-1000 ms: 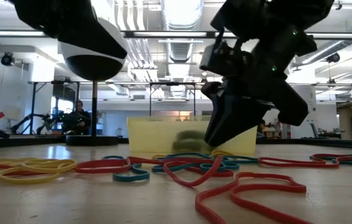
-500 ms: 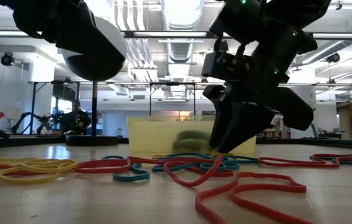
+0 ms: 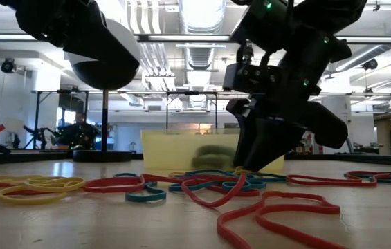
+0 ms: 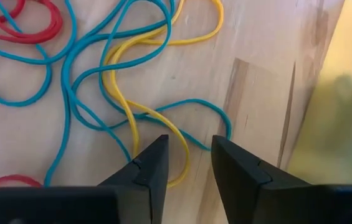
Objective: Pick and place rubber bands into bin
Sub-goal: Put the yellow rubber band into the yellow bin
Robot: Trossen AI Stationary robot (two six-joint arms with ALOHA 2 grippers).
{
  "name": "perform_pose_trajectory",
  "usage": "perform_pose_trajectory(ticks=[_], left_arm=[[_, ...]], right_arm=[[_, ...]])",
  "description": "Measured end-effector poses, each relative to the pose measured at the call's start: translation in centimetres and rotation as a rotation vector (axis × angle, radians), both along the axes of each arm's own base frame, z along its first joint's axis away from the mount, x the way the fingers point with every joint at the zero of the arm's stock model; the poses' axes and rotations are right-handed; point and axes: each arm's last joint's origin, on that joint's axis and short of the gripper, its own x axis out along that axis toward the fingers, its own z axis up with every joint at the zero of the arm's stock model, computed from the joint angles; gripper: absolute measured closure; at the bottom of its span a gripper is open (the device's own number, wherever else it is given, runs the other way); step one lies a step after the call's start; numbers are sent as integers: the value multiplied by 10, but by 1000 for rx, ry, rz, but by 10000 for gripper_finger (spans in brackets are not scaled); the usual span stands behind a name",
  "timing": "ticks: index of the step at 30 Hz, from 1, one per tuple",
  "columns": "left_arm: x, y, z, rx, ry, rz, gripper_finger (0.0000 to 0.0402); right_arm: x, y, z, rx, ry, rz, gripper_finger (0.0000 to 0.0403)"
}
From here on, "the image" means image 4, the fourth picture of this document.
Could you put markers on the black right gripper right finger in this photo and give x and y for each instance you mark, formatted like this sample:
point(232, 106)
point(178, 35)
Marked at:
point(235, 174)

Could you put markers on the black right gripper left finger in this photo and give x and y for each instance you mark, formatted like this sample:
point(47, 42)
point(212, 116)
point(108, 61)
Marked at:
point(150, 171)

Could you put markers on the pile of coloured rubber bands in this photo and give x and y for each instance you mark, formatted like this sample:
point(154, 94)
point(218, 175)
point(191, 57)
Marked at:
point(194, 100)

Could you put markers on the yellow rubber band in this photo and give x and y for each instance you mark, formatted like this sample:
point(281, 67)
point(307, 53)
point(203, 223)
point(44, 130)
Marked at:
point(112, 84)

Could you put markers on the yellow translucent plastic bin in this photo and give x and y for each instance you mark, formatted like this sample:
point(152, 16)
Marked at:
point(350, 46)

